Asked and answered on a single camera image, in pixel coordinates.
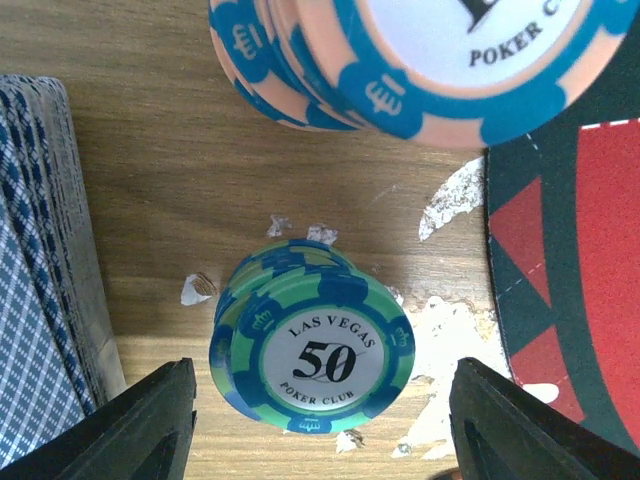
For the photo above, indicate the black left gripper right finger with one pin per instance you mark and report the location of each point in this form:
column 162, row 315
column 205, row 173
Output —
column 502, row 432

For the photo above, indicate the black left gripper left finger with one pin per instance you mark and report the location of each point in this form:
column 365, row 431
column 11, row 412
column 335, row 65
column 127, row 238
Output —
column 144, row 433

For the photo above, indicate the playing card deck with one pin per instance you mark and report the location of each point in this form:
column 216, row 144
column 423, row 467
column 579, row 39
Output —
column 59, row 358

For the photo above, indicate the green 50 chip stack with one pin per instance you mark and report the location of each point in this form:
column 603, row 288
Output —
column 305, row 341

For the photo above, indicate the blue 10 chip stack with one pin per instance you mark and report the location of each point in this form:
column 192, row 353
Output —
column 449, row 74

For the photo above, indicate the round red black poker mat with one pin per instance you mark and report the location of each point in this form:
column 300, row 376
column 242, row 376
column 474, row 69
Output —
column 562, row 211

